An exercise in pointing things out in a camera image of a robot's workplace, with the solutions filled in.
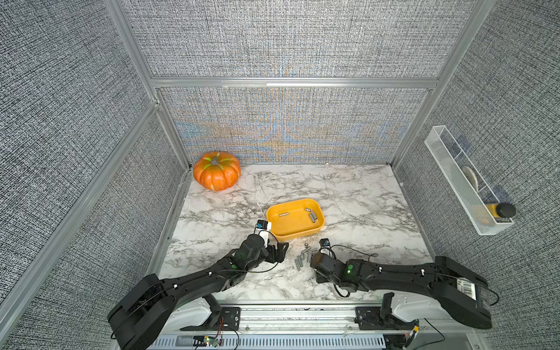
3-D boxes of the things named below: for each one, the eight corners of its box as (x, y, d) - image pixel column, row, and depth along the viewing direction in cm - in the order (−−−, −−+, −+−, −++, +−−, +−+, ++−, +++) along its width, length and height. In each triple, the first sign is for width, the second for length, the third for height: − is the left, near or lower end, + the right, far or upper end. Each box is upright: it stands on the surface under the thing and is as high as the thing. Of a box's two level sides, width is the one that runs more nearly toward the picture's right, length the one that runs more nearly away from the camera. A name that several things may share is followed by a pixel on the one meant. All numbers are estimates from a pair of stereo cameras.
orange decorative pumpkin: (197, 196, 109) (189, 179, 99) (205, 169, 121) (199, 152, 111) (236, 196, 109) (232, 179, 99) (241, 169, 121) (237, 152, 111)
